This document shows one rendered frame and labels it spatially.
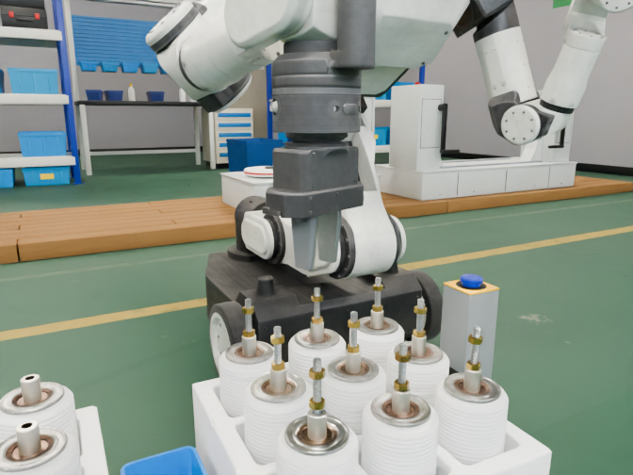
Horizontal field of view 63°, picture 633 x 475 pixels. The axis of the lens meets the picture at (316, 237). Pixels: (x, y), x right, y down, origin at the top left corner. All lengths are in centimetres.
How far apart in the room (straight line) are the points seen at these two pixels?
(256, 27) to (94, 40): 610
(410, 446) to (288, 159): 37
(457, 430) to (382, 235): 49
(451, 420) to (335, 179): 37
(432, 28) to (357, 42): 55
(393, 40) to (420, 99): 238
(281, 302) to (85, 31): 566
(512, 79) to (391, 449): 75
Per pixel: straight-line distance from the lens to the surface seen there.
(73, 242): 253
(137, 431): 115
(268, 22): 50
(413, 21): 98
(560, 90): 109
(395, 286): 132
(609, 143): 637
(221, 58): 61
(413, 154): 340
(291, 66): 49
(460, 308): 95
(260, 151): 524
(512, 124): 110
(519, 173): 396
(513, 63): 113
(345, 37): 48
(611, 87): 640
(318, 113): 48
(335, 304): 122
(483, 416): 73
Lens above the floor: 61
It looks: 13 degrees down
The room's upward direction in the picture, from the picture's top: straight up
